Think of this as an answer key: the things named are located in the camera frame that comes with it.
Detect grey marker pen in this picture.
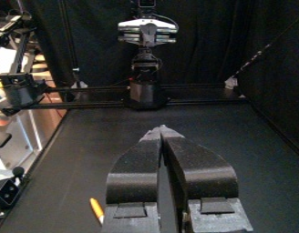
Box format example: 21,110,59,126
87,197,105,228

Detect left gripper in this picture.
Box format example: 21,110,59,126
115,17,180,47

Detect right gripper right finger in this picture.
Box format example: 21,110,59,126
158,124,255,233

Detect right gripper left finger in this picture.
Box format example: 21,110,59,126
99,125,162,233

